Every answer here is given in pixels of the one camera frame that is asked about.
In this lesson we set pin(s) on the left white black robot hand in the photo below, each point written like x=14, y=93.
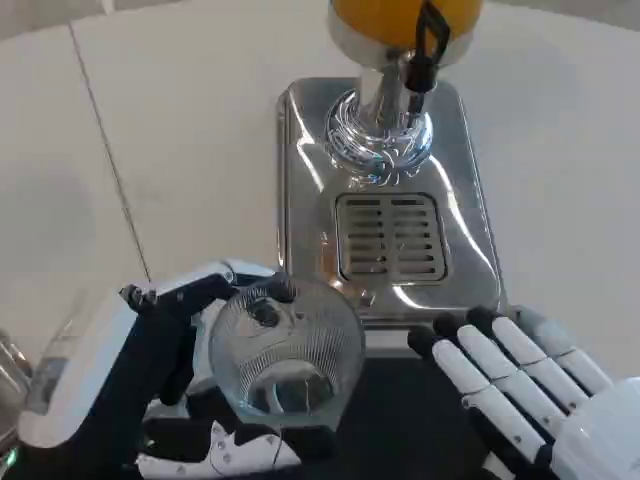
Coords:
x=100, y=360

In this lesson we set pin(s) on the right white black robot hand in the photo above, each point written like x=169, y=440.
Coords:
x=520, y=370

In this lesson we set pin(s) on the clear ribbed glass cup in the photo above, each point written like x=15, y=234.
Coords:
x=320, y=340

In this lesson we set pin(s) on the steel drip tray grid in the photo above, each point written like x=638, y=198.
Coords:
x=391, y=235

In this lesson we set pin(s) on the steel drink dispenser yellow tank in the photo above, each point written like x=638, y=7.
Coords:
x=310, y=165

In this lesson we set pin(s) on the black tap lever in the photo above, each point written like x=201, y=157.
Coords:
x=430, y=55

